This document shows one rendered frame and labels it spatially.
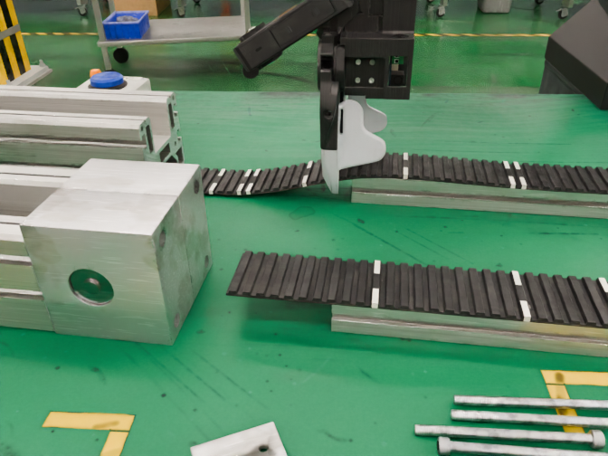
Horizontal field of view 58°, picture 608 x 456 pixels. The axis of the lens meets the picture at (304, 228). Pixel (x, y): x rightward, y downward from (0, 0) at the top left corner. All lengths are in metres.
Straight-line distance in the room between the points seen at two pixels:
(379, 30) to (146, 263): 0.28
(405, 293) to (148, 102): 0.35
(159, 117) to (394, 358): 0.37
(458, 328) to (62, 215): 0.28
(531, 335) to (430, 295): 0.08
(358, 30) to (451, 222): 0.20
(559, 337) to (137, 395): 0.29
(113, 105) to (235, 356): 0.34
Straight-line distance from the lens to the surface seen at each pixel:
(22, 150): 0.62
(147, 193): 0.40
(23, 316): 0.45
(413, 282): 0.41
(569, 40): 1.05
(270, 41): 0.51
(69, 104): 0.66
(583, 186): 0.58
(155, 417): 0.37
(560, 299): 0.42
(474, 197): 0.57
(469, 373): 0.40
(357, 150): 0.52
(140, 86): 0.75
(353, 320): 0.40
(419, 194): 0.56
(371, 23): 0.50
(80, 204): 0.40
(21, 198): 0.49
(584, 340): 0.43
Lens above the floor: 1.06
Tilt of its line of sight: 33 degrees down
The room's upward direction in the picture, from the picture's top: 1 degrees counter-clockwise
